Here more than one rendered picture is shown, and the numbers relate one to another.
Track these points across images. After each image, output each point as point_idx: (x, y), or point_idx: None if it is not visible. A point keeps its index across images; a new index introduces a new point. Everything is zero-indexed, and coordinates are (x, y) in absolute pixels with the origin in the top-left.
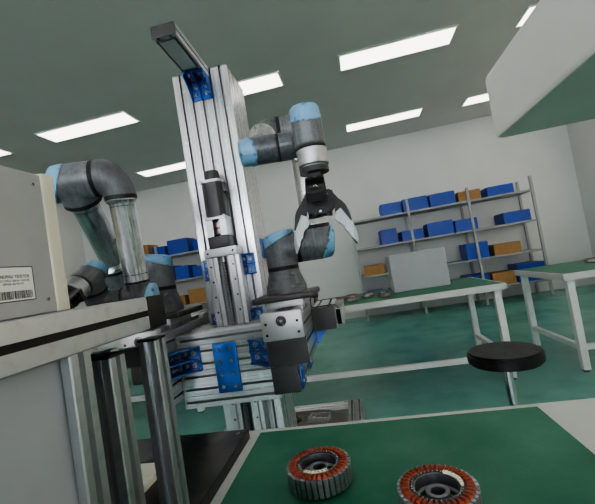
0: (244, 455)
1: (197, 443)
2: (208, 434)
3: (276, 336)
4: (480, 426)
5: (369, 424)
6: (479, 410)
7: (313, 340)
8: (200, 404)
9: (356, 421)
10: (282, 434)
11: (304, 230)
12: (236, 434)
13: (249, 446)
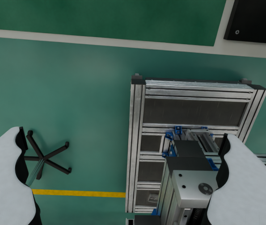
0: (228, 4)
1: None
2: (264, 38)
3: (207, 174)
4: (27, 1)
5: (118, 33)
6: (25, 35)
7: (161, 198)
8: (261, 155)
9: (128, 45)
10: (194, 35)
11: (229, 181)
12: (238, 30)
13: (224, 21)
